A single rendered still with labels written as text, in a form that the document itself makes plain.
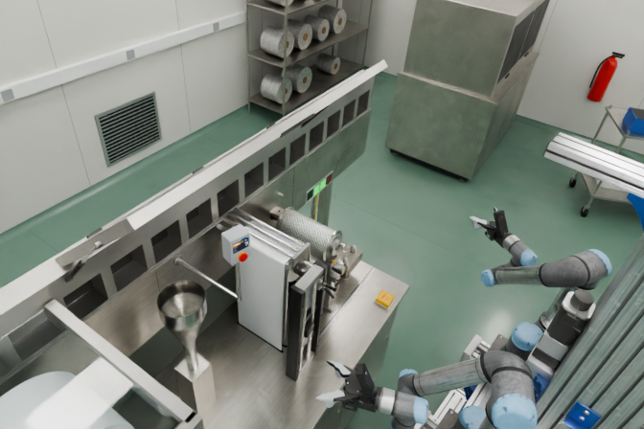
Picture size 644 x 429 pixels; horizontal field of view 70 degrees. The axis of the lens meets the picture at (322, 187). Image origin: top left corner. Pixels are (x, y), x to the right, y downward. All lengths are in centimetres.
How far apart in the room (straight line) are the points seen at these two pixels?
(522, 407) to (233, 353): 115
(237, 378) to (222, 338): 20
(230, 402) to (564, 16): 516
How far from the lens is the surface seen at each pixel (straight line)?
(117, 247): 153
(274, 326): 199
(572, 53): 604
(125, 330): 176
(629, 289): 149
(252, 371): 205
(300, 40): 533
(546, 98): 623
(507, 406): 149
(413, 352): 328
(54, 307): 146
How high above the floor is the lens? 265
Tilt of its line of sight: 37 degrees down
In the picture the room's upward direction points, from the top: 5 degrees clockwise
